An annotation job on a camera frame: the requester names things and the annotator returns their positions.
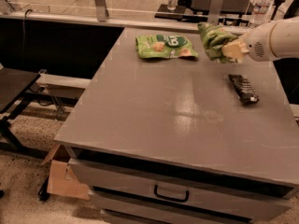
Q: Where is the green jalapeno chip bag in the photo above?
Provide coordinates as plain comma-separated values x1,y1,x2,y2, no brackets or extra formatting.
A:
197,22,237,63

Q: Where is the black background desk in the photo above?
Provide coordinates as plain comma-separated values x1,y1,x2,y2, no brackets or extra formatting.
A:
154,0,287,29

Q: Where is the metal rail post left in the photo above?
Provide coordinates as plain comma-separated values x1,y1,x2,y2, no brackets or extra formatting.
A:
94,0,108,21

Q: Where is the grey lower drawer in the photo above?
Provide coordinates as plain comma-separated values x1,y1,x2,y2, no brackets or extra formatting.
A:
88,189,250,224

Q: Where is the grey drawer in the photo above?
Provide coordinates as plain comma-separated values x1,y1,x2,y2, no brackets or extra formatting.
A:
69,159,291,224
88,189,250,224

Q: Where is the green rice chip bag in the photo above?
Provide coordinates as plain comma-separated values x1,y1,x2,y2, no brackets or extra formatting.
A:
135,35,198,59

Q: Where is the clear water bottle right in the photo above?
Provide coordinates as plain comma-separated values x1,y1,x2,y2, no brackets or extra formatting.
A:
248,0,273,28

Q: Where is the grey top drawer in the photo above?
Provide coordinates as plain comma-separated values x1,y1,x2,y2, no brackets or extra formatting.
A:
69,159,291,224

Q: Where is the black cable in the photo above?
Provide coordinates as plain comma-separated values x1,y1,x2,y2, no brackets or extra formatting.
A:
20,8,34,69

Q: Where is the metal rail post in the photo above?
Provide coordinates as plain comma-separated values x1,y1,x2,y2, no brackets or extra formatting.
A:
207,0,223,25
94,0,108,21

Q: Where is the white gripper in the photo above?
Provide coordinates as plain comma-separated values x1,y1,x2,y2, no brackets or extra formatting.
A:
221,22,278,63

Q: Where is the black drawer handle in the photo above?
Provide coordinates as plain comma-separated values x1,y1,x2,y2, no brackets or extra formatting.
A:
153,185,190,203

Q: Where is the black snack bar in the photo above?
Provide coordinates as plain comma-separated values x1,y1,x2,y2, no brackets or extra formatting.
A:
228,75,259,105

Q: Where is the black side table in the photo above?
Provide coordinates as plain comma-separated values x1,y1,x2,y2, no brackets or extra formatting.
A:
0,67,47,159

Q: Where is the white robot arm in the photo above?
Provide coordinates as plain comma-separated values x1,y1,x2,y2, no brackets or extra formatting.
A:
221,17,299,62

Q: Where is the cardboard box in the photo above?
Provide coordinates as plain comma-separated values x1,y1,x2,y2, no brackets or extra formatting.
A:
41,144,90,200

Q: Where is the metal rail post right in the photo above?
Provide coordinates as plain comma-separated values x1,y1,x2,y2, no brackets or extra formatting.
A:
207,0,223,25

